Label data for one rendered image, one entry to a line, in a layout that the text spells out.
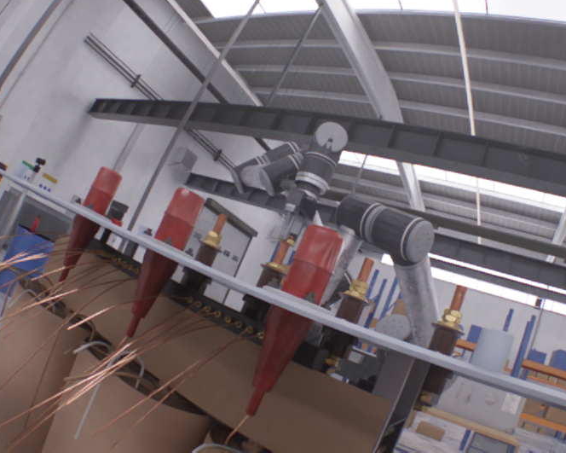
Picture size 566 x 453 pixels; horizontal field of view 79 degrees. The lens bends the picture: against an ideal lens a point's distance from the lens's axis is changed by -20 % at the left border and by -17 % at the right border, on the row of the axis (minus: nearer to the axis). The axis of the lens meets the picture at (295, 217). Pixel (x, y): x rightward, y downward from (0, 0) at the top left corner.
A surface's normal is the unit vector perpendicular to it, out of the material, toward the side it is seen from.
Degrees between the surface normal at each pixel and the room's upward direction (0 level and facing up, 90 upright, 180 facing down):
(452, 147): 90
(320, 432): 90
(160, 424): 90
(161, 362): 90
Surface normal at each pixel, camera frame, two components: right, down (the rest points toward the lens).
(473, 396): -0.41, -0.38
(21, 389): -0.02, -0.25
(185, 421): 0.57, 0.04
